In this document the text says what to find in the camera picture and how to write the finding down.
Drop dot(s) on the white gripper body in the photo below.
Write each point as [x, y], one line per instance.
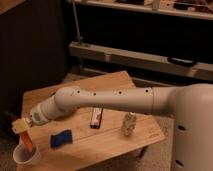
[21, 125]

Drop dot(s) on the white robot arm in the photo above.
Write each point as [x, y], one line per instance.
[191, 105]

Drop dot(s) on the blue sponge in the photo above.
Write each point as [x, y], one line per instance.
[61, 138]

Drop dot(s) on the metal stand pole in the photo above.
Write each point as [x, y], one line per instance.
[77, 23]

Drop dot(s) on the long grey case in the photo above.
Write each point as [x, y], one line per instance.
[140, 60]

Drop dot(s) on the wooden shelf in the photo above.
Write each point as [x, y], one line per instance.
[141, 8]

